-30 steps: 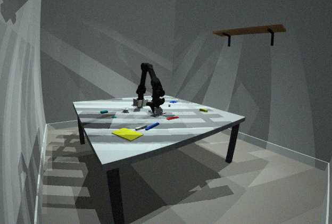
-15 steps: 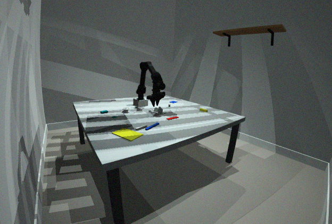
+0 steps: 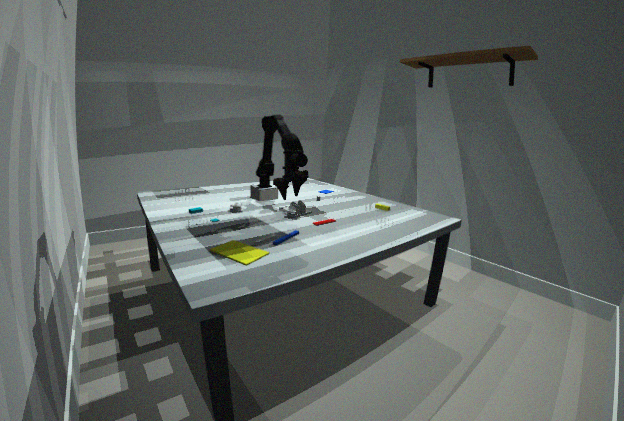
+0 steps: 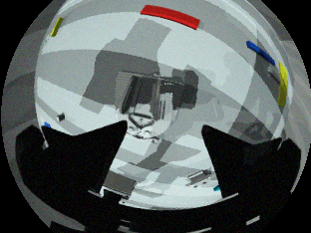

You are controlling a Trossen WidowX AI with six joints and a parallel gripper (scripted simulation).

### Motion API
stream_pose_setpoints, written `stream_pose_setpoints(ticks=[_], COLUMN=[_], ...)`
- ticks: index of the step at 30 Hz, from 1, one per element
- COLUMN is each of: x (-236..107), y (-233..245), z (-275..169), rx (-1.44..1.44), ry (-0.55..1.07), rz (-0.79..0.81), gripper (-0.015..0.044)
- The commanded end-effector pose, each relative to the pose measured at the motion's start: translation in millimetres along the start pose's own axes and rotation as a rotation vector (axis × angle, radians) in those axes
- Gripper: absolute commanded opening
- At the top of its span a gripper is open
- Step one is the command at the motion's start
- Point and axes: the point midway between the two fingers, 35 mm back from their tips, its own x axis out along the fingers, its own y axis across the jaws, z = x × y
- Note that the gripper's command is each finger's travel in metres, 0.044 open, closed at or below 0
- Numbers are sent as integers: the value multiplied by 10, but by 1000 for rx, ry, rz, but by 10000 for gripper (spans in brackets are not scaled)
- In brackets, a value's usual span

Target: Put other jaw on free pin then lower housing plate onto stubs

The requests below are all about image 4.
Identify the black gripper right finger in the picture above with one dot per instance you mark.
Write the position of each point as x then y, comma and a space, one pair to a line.
234, 159

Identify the blue flat bar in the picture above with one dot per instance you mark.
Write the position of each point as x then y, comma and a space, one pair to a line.
260, 53

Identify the yellow flat bar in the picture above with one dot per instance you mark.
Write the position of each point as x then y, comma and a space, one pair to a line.
57, 26

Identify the yellow flat plate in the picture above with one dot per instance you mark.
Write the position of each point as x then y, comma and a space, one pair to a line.
283, 86

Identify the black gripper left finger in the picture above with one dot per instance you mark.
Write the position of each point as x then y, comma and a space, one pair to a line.
90, 153

